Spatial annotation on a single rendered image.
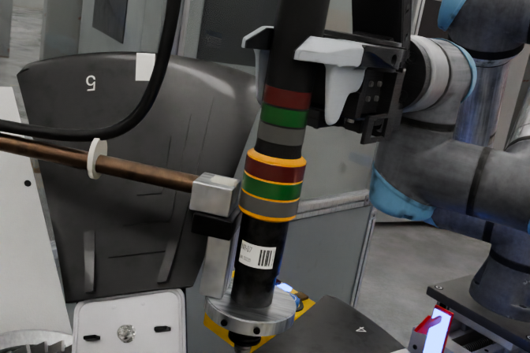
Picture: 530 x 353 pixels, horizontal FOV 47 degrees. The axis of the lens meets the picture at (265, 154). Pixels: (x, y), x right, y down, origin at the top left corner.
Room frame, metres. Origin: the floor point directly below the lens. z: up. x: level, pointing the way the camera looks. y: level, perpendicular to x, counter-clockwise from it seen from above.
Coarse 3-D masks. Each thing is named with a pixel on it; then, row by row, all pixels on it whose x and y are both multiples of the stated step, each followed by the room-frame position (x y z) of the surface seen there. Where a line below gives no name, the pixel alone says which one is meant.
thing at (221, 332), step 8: (304, 304) 0.86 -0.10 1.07; (312, 304) 0.87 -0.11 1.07; (296, 312) 0.83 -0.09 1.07; (208, 320) 0.90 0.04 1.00; (208, 328) 0.90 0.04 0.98; (216, 328) 0.88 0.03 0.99; (224, 336) 0.87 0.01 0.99; (264, 336) 0.81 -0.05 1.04; (272, 336) 0.80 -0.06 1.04; (232, 344) 0.86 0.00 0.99
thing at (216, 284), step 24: (192, 192) 0.42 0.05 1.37; (216, 192) 0.41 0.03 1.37; (216, 216) 0.41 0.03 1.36; (240, 216) 0.43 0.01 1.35; (216, 240) 0.41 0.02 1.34; (216, 264) 0.41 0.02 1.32; (216, 288) 0.41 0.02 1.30; (216, 312) 0.40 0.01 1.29; (240, 312) 0.40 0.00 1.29; (264, 312) 0.41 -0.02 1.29; (288, 312) 0.41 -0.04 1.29
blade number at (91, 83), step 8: (80, 72) 0.55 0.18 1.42; (88, 72) 0.55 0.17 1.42; (96, 72) 0.55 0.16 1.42; (80, 80) 0.55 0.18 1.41; (88, 80) 0.55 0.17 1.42; (96, 80) 0.55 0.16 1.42; (80, 88) 0.54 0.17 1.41; (88, 88) 0.54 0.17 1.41; (96, 88) 0.54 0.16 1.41; (80, 96) 0.54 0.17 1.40; (88, 96) 0.54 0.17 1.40
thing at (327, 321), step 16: (320, 304) 0.64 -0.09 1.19; (336, 304) 0.65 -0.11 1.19; (304, 320) 0.60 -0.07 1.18; (320, 320) 0.61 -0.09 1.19; (336, 320) 0.62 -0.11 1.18; (352, 320) 0.63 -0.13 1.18; (368, 320) 0.64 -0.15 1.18; (288, 336) 0.57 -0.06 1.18; (304, 336) 0.57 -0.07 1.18; (320, 336) 0.58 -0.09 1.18; (336, 336) 0.58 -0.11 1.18; (352, 336) 0.59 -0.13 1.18; (368, 336) 0.60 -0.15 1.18; (384, 336) 0.61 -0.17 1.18; (256, 352) 0.53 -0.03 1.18; (272, 352) 0.53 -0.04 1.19; (288, 352) 0.53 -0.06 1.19; (304, 352) 0.54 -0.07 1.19; (320, 352) 0.55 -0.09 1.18; (336, 352) 0.55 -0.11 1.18; (352, 352) 0.56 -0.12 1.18; (368, 352) 0.57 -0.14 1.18; (384, 352) 0.58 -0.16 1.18
